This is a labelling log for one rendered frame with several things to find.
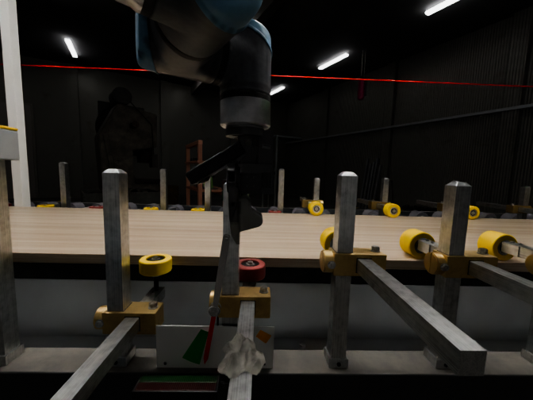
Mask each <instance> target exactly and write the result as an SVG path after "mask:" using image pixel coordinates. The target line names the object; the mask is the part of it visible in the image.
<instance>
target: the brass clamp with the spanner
mask: <svg viewBox="0 0 533 400"><path fill-rule="evenodd" d="M267 289H268V293H267V294H261V293H259V290H260V287H240V288H239V293H238V294H222V289H221V293H220V300H219V303H220V305H221V311H220V314H219V315H218V317H239V314H240V303H241V301H252V302H255V318H270V288H269V287H268V288H267ZM213 296H214V290H211V293H210V296H209V307H210V305H211V303H213Z"/></svg>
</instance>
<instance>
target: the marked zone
mask: <svg viewBox="0 0 533 400"><path fill-rule="evenodd" d="M208 333H209V332H207V331H205V330H203V329H201V330H200V332H199V333H198V335H197V336H196V337H195V339H194V341H193V342H192V344H191V345H190V346H189V348H188V349H187V351H186V353H185V354H184V356H183V357H182V358H183V359H185V360H188V361H190V362H193V363H197V364H200V362H201V357H202V353H203V351H204V347H205V342H206V340H207V336H208Z"/></svg>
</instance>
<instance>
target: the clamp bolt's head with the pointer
mask: <svg viewBox="0 0 533 400"><path fill-rule="evenodd" d="M209 312H210V314H211V315H213V316H216V315H217V314H218V313H219V310H218V308H216V307H212V308H211V309H210V311H209ZM215 320H216V317H211V321H210V325H209V333H208V337H207V341H206V346H205V354H204V363H206V361H207V359H208V358H209V350H210V345H211V341H212V337H213V329H214V325H215Z"/></svg>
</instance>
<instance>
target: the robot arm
mask: <svg viewBox="0 0 533 400"><path fill-rule="evenodd" d="M115 1H117V2H120V3H122V4H124V5H126V6H129V7H131V8H132V9H133V10H134V11H135V12H136V14H135V26H136V59H137V63H138V64H139V65H140V67H142V68H143V69H144V70H148V71H153V72H155V73H156V74H157V75H159V74H165V75H171V76H175V77H179V78H183V79H189V80H193V81H198V82H201V83H208V84H213V85H215V86H219V87H220V126H221V127H223V128H224V129H226V137H229V138H233V139H238V141H237V142H236V143H235V144H232V145H231V146H229V147H227V148H226V149H224V150H223V151H221V152H219V153H217V154H216V155H215V156H213V157H211V158H209V159H208V160H206V161H205V162H203V163H200V164H196V165H195V166H193V167H192V169H191V170H190V171H188V172H187V173H186V177H187V178H188V180H189V181H190V183H191V184H203V183H206V182H208V181H209V179H210V177H211V176H213V175H215V174H216V173H218V172H219V171H222V170H223V169H225V168H226V167H227V178H226V185H227V192H228V211H229V221H230V229H231V235H232V238H233V240H234V241H235V242H236V244H240V232H242V231H245V230H249V229H253V228H257V227H259V226H261V225H262V223H263V216H262V214H261V213H260V212H259V211H257V210H254V209H253V208H252V207H251V198H250V197H249V196H248V195H242V196H241V194H251V195H263V194H273V189H274V184H273V182H274V175H275V171H274V161H273V156H274V130H266V129H269V128H270V78H271V60H272V49H271V38H270V34H269V32H268V30H267V29H266V27H265V26H264V25H262V24H261V23H260V22H258V21H256V20H254V19H252V18H253V17H254V16H255V15H256V14H257V13H258V11H259V8H260V6H261V5H262V2H263V0H115ZM247 141H250V142H251V145H250V146H247V145H246V142H247ZM262 173H263V185H262Z"/></svg>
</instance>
